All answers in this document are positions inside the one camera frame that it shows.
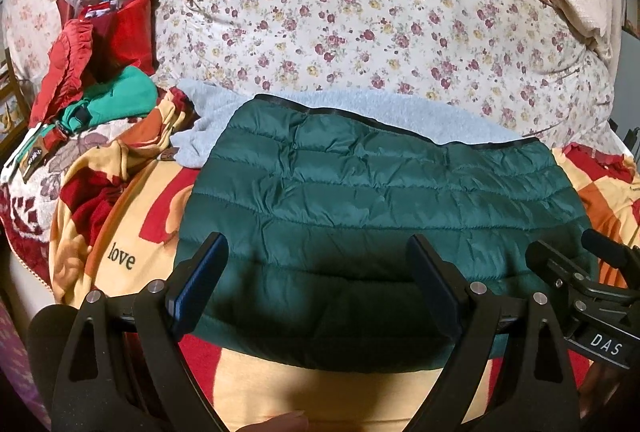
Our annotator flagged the pale floral pillow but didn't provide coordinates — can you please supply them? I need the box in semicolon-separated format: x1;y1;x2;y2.
2;0;68;80

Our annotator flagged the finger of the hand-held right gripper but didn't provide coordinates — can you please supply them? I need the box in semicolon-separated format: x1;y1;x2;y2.
581;228;640;270
525;239;601;310

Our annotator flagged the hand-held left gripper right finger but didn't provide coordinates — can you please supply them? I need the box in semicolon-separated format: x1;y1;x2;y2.
406;234;585;432

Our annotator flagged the person's left hand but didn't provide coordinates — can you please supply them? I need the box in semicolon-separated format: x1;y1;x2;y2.
235;409;312;432

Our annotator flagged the red ruffled garment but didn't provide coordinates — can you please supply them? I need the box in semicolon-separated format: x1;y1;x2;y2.
30;19;97;129

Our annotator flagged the person's right hand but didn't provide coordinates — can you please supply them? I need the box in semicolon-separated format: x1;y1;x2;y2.
580;352;625;432

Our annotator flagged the wooden frame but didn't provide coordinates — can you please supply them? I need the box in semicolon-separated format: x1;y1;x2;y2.
0;52;23;158

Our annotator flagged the purple cloth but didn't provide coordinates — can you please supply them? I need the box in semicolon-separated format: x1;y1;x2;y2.
0;307;51;415

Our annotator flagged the yellow red printed blanket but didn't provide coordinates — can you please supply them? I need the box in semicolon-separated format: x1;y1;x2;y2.
50;84;640;432

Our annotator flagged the bright green cloth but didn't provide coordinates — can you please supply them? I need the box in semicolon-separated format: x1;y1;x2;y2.
60;66;156;133

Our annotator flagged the maroon white floral blanket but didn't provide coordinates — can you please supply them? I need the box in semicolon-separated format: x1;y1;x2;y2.
0;119;166;290

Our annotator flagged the floral bedsheet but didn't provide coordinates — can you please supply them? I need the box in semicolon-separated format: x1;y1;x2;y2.
150;0;621;148

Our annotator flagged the green strap with tag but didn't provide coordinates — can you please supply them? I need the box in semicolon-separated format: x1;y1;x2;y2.
2;121;68;185

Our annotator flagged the dark green puffer jacket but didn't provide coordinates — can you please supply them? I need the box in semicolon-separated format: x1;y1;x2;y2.
172;93;601;375

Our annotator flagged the light blue fleece garment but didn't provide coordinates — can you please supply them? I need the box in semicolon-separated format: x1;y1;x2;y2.
170;78;526;170

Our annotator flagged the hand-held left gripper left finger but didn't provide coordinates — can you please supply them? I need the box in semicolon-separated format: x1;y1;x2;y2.
50;232;231;432

